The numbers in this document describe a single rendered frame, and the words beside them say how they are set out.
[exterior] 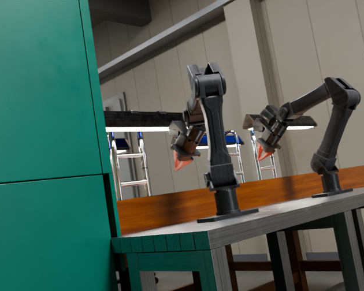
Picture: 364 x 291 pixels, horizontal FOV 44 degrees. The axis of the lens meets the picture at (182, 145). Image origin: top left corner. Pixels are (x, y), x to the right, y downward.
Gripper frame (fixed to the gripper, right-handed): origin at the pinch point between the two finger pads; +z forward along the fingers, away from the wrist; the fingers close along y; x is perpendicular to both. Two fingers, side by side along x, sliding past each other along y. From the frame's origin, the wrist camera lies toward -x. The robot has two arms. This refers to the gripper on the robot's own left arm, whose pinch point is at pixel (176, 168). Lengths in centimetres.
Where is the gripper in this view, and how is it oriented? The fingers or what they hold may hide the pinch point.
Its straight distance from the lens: 167.9
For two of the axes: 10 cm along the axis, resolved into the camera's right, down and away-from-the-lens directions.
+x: 5.6, 6.2, -5.5
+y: -7.2, 0.3, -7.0
